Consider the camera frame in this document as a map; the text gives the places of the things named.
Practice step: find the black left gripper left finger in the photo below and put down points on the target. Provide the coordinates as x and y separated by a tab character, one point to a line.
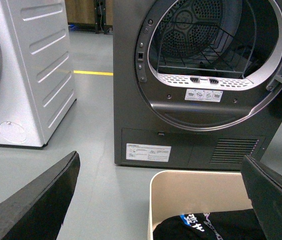
37	211

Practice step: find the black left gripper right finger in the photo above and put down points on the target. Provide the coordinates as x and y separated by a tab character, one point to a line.
264	189

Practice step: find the beige plastic laundry hamper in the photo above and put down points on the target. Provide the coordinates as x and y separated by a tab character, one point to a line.
176	192

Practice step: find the black printed garment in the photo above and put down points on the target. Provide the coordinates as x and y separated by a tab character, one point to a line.
224	225

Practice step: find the white washing machine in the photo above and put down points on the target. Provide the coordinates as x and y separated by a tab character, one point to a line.
37	85

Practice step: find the dark grey dryer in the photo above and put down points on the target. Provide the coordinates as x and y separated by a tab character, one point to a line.
194	122

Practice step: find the wooden cabinet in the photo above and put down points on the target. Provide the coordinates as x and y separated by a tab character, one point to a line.
90	15

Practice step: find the wire drying rack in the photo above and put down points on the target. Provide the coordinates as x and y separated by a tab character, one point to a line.
201	48

